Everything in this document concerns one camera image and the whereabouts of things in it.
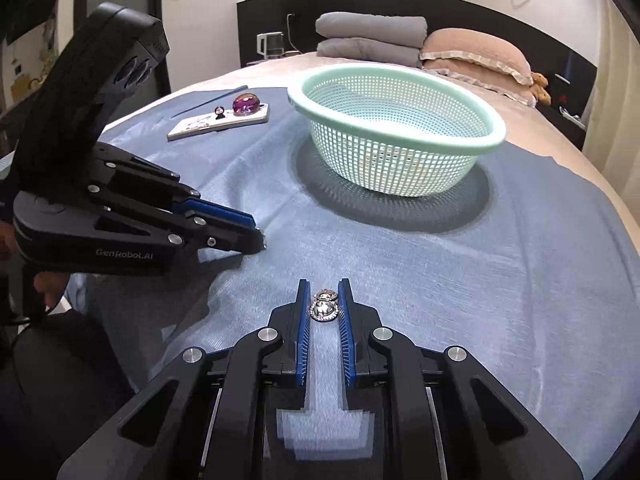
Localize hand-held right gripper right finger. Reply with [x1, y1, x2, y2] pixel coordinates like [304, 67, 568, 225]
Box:
[337, 278, 583, 480]

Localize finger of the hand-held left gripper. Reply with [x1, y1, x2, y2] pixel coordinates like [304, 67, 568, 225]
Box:
[97, 142, 256, 228]
[90, 185, 266, 263]

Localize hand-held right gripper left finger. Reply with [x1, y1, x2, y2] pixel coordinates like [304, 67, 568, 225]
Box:
[57, 279, 313, 480]

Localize silver pearl earrings pair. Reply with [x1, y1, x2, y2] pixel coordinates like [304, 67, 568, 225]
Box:
[309, 287, 341, 322]

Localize mint green plastic basket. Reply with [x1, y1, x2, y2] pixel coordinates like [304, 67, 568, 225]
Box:
[287, 64, 507, 198]

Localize person's left hand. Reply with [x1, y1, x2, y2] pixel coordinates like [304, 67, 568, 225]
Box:
[32, 271, 70, 309]

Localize white patterned tray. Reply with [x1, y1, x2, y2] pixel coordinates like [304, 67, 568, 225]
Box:
[166, 103, 271, 142]

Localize thin blue stick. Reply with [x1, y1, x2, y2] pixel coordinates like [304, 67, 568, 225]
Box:
[172, 85, 250, 120]

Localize purple glass dome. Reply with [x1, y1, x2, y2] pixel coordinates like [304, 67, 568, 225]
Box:
[232, 93, 261, 115]

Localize blue cloth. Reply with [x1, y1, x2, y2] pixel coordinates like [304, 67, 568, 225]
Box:
[65, 85, 640, 480]

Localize grey folded blanket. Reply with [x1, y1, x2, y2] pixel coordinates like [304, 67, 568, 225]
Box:
[316, 39, 422, 68]
[315, 11, 429, 51]

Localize person's leg in black pants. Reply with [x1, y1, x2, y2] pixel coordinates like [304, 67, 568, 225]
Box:
[0, 310, 136, 480]

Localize pink ruffled pillow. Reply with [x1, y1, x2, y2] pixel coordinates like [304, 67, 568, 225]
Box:
[420, 28, 533, 86]
[422, 62, 538, 108]

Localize black nightstand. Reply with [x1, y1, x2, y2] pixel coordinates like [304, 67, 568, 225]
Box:
[542, 105, 588, 151]

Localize black headboard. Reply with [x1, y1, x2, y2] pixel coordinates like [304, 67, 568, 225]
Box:
[236, 0, 598, 151]

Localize brown teddy bear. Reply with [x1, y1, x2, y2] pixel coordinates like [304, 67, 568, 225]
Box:
[530, 72, 552, 106]

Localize cream curtain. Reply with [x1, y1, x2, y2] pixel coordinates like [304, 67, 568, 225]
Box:
[582, 0, 640, 211]

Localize wall poster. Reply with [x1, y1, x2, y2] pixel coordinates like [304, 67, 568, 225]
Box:
[0, 35, 56, 106]

